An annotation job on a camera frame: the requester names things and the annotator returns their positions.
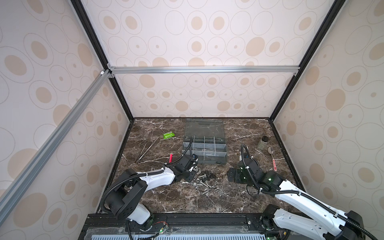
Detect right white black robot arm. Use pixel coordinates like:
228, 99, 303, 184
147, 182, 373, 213
228, 144, 375, 240

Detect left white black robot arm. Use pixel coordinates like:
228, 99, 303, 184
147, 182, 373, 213
100, 138, 199, 225

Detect pile of screws and nuts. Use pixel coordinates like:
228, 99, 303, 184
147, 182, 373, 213
192, 170, 229, 198

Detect small spice jar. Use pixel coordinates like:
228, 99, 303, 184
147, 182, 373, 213
257, 136, 269, 151

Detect green snack packet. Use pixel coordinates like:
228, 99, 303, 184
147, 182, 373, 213
163, 132, 175, 140

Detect grey compartment organizer box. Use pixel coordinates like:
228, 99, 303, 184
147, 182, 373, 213
182, 119, 228, 165

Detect metal tongs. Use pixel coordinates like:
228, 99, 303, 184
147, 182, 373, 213
135, 137, 159, 163

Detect pink handled spoon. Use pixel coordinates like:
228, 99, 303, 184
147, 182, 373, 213
268, 147, 277, 172

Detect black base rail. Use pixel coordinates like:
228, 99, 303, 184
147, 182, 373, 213
79, 213, 291, 240

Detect horizontal aluminium frame bar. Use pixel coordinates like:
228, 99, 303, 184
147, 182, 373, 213
110, 65, 300, 75

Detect diagonal aluminium frame bar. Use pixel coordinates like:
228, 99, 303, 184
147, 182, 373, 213
1, 69, 112, 225

